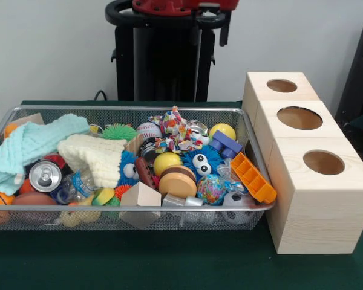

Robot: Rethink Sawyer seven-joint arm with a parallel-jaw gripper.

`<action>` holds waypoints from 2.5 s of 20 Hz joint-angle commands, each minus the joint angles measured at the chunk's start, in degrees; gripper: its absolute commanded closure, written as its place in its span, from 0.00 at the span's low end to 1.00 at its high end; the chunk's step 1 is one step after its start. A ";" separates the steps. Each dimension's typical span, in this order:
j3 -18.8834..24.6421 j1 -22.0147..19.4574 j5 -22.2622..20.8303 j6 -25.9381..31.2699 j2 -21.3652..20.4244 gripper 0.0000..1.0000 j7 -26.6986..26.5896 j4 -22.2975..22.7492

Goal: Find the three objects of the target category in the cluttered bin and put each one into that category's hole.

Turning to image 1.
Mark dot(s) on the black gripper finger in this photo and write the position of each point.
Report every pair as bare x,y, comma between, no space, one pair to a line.
196,33
225,28

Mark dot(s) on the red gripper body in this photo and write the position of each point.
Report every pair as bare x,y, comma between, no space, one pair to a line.
211,6

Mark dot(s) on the red robot base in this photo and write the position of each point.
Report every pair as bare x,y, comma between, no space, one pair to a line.
151,6

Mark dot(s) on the wooden box with three holes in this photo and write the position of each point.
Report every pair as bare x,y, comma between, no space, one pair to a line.
320,211

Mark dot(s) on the clear mesh bin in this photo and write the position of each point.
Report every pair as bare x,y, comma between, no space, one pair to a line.
87,225

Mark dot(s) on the yellow ball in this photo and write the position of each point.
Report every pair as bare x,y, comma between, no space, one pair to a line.
166,161
222,130

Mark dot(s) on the purple toy block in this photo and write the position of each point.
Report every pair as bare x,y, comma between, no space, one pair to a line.
227,145

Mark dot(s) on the toy burger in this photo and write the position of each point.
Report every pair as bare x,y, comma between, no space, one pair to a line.
177,181

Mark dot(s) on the cream knitted cloth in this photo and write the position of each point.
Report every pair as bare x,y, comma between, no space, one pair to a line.
90,154

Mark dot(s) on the plain wooden block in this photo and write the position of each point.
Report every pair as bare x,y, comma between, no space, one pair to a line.
139,194

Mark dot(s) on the mint green knitted cloth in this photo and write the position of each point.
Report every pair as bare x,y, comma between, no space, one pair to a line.
33,142

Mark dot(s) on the silver-topped soda can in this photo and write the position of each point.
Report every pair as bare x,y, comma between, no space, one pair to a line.
44,176

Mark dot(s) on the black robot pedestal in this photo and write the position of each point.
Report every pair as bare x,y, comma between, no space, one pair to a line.
169,75

